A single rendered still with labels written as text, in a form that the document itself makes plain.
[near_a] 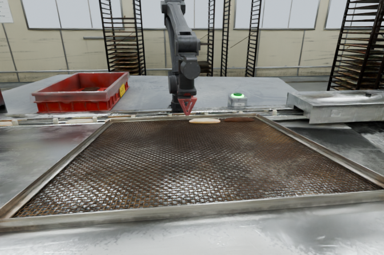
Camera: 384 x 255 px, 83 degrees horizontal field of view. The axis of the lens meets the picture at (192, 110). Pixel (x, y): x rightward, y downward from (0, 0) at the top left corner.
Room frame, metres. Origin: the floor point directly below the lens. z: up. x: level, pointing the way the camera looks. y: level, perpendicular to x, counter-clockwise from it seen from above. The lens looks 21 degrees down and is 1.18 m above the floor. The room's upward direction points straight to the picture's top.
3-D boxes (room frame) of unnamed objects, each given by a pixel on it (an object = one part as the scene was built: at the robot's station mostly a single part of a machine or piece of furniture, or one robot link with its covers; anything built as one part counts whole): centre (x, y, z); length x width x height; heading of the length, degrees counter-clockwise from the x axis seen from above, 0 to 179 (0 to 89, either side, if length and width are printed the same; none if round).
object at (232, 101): (0.93, -0.21, 0.84); 0.08 x 0.08 x 0.11; 6
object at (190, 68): (0.74, 0.01, 1.09); 0.11 x 0.09 x 0.12; 12
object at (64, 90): (1.13, 0.55, 0.87); 0.49 x 0.34 x 0.10; 4
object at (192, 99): (0.76, 0.02, 0.92); 0.07 x 0.07 x 0.09; 5
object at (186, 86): (0.78, 0.02, 0.99); 0.10 x 0.07 x 0.07; 5
